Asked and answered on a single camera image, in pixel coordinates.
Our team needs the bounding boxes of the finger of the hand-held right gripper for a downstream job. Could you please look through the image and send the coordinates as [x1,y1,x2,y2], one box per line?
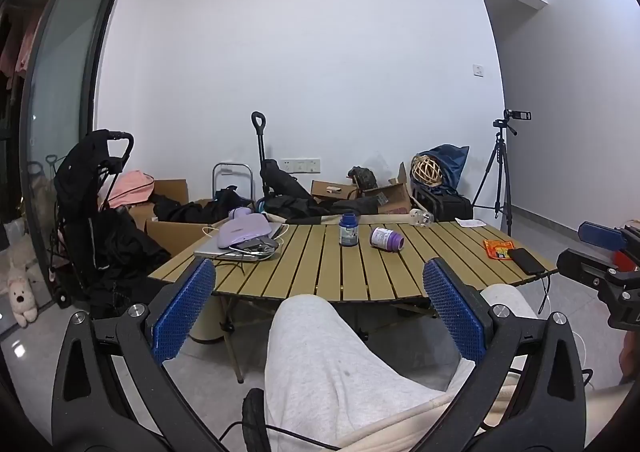
[578,220,640,254]
[556,248,640,294]

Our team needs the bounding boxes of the white bottle with blue lid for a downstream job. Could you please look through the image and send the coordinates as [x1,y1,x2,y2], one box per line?
[339,213,360,247]

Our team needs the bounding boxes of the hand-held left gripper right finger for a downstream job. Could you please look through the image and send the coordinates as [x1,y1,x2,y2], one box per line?
[414,257,587,452]

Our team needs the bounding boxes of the folding metal stool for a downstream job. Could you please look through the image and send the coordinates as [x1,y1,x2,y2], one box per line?
[212,162,255,205]

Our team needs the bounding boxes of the blue bag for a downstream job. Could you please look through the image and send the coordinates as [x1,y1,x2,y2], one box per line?
[419,144,470,194]

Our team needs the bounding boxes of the dark green camouflage hat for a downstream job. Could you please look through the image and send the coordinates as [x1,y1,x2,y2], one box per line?
[348,166,377,192]

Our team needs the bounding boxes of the hanging pink clothes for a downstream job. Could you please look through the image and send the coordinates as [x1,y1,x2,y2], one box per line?
[0,7,46,83]

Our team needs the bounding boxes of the glass sliding door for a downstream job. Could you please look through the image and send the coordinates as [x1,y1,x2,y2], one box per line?
[19,0,123,313]

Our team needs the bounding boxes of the flat cardboard box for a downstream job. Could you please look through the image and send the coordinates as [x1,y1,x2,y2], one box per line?
[310,179,361,201]

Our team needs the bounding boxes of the black stroller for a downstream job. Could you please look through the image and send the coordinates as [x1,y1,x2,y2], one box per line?
[49,130,171,309]

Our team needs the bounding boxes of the large cardboard box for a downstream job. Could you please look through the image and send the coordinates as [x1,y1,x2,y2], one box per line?
[129,179,228,258]

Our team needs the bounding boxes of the purple pouch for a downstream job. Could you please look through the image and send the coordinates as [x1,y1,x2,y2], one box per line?
[216,207,273,249]

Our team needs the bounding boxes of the black bag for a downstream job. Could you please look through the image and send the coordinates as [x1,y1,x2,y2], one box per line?
[411,186,473,223]

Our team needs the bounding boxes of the black cable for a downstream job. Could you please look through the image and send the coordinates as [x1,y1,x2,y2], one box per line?
[220,421,341,452]

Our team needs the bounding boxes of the woven rattan ball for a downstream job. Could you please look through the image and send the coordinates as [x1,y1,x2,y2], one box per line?
[411,154,446,192]

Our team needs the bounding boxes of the pile of black clothes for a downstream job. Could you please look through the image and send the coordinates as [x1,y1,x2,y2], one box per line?
[152,158,381,225]

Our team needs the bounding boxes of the black phone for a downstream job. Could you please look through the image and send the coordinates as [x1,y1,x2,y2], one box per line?
[507,247,545,276]

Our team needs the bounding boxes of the black rubber wheel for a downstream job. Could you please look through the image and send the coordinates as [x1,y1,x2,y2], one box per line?
[242,388,267,440]

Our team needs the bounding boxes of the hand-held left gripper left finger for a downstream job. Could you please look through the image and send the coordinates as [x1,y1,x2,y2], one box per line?
[51,258,222,452]

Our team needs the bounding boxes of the purple bottle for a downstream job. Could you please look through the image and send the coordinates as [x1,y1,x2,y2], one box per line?
[369,226,406,252]

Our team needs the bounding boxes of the black tripod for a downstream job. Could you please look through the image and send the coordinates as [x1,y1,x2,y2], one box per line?
[471,119,518,236]

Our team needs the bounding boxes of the white plush toy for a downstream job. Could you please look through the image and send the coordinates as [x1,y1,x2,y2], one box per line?
[6,259,40,329]

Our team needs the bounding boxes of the black trolley handle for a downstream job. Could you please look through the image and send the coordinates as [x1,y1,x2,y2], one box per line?
[251,111,273,200]

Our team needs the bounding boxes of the folding slatted table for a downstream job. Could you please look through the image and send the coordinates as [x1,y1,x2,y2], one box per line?
[148,220,559,384]

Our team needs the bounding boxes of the orange snack packet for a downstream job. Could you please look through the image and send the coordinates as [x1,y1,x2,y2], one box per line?
[483,239,516,261]

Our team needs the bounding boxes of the open printed cardboard box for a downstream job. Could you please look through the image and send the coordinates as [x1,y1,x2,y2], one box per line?
[372,162,413,215]

